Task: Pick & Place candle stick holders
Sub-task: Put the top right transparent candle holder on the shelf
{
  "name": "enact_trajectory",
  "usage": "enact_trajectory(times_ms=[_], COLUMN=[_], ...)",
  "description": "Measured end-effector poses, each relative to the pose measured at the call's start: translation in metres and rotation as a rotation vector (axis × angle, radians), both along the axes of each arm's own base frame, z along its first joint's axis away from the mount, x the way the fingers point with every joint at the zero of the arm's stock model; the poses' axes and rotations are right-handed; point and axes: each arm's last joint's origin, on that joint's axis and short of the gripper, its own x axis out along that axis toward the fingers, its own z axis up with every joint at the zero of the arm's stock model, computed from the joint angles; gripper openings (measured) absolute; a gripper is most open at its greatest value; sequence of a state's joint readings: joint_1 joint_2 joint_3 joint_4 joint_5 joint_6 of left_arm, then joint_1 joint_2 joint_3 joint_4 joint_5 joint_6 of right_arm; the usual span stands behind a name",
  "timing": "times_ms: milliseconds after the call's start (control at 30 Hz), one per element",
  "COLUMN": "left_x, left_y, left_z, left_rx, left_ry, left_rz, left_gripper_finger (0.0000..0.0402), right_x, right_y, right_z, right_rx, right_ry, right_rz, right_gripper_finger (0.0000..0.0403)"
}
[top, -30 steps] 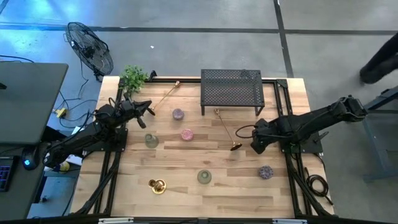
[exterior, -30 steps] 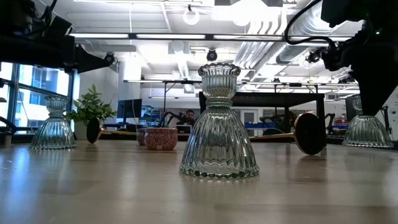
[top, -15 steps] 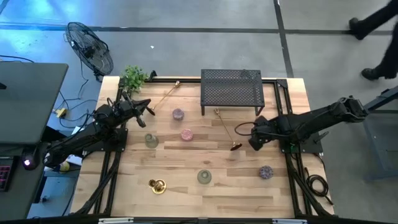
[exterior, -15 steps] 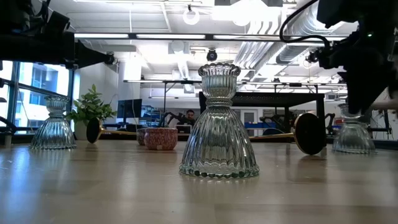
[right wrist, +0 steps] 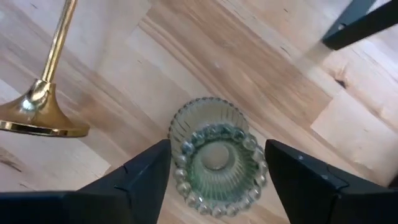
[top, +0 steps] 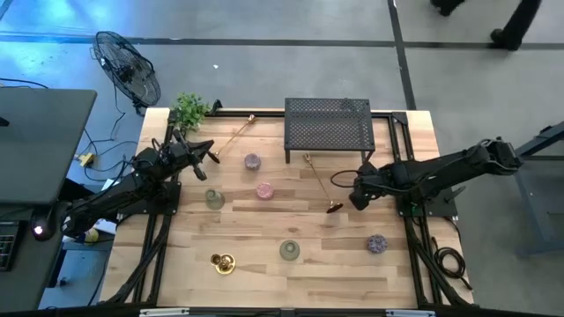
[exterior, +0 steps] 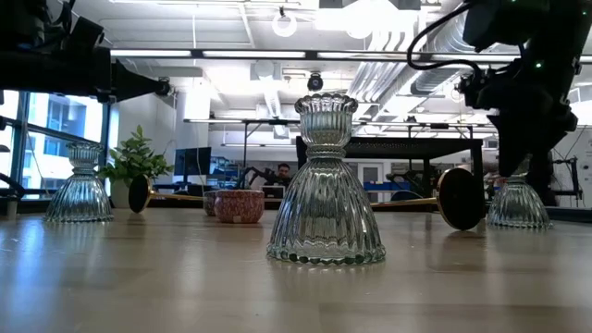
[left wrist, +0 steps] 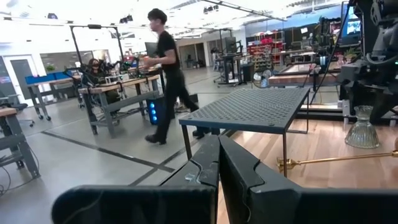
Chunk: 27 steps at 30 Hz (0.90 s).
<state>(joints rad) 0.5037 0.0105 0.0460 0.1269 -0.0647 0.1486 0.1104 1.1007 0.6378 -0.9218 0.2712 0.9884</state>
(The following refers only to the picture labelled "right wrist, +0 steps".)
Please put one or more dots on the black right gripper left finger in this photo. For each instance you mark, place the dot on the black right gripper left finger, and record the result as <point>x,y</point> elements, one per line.
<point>130,193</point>

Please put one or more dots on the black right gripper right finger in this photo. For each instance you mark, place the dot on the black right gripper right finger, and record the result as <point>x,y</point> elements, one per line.
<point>311,193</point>

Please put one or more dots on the green ribbed glass candle holder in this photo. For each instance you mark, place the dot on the green ribbed glass candle holder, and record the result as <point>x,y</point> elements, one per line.
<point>214,161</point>

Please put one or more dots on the tall gold candlestick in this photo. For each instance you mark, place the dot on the tall gold candlestick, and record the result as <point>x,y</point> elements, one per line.
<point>40,118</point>

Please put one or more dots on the black perforated metal shelf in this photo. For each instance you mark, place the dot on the black perforated metal shelf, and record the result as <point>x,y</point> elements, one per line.
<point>357,25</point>

